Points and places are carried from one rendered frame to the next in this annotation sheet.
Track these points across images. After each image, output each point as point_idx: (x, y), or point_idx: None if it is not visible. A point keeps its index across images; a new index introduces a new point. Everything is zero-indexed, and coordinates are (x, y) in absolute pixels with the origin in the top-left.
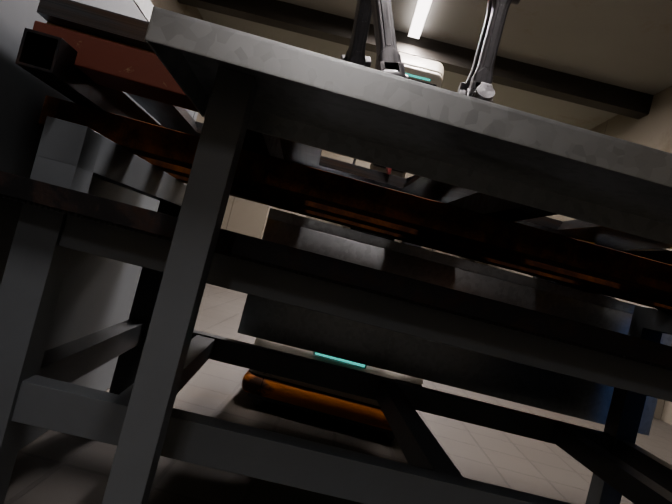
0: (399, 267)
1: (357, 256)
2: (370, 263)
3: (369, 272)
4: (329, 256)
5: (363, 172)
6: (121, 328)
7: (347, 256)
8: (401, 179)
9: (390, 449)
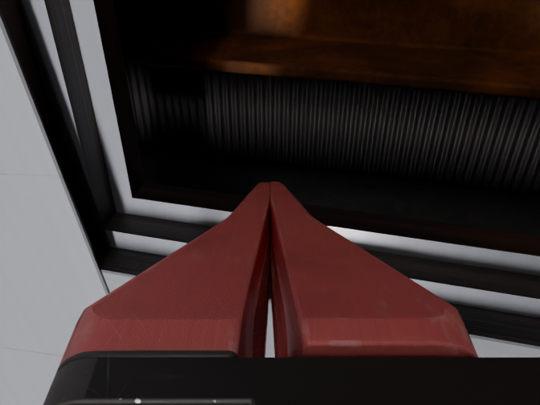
0: (197, 188)
1: (345, 208)
2: (296, 194)
3: None
4: (443, 206)
5: (503, 280)
6: None
7: (380, 207)
8: (144, 263)
9: None
